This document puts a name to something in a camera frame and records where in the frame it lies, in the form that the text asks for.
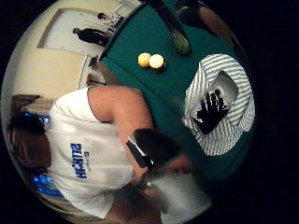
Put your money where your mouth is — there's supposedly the person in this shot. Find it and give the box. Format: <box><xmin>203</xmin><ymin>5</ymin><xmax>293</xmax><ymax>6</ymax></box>
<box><xmin>87</xmin><ymin>55</ymin><xmax>107</xmax><ymax>86</ymax></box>
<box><xmin>96</xmin><ymin>12</ymin><xmax>126</xmax><ymax>30</ymax></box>
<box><xmin>7</xmin><ymin>85</ymin><xmax>194</xmax><ymax>224</ymax></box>
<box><xmin>72</xmin><ymin>27</ymin><xmax>110</xmax><ymax>48</ymax></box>

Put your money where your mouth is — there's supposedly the white ball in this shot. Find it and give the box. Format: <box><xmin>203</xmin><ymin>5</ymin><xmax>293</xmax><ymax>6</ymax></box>
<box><xmin>149</xmin><ymin>53</ymin><xmax>165</xmax><ymax>70</ymax></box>

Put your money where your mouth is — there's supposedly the yellow ball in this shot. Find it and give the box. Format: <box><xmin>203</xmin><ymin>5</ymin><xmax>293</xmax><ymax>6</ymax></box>
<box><xmin>136</xmin><ymin>51</ymin><xmax>152</xmax><ymax>68</ymax></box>

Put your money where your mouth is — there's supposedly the shiny square tray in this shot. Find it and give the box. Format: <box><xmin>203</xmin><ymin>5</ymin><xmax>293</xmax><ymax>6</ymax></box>
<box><xmin>190</xmin><ymin>70</ymin><xmax>240</xmax><ymax>135</ymax></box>

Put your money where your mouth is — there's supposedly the green white striped cloth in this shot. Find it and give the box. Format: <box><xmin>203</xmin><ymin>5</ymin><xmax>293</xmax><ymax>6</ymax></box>
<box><xmin>182</xmin><ymin>53</ymin><xmax>256</xmax><ymax>157</ymax></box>

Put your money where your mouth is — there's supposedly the blue lit screen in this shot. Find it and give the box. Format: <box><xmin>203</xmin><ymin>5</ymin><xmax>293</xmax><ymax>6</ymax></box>
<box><xmin>18</xmin><ymin>112</ymin><xmax>64</xmax><ymax>198</ymax></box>

